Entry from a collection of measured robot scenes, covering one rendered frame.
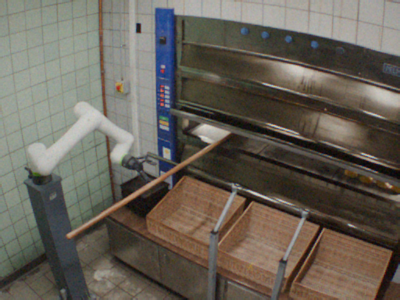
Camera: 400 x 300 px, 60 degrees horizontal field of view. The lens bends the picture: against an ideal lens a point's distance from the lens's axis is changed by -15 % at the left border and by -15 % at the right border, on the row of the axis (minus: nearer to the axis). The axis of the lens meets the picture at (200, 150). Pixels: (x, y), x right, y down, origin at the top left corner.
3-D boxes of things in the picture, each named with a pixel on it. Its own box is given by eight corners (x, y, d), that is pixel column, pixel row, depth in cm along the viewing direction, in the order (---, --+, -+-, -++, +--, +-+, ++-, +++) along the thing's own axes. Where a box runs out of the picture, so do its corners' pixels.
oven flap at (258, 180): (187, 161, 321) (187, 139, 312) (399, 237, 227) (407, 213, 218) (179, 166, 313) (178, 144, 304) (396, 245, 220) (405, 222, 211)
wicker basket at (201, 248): (184, 203, 329) (184, 174, 316) (244, 226, 300) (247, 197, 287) (146, 232, 293) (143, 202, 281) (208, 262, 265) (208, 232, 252)
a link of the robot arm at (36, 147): (36, 180, 226) (30, 153, 218) (29, 170, 237) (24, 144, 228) (53, 174, 234) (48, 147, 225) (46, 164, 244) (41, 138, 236)
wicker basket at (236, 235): (248, 229, 298) (251, 199, 285) (313, 254, 268) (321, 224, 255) (212, 264, 263) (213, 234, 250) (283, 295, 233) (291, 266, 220)
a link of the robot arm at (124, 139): (87, 126, 253) (95, 129, 246) (94, 111, 256) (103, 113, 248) (123, 149, 280) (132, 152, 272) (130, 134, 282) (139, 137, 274)
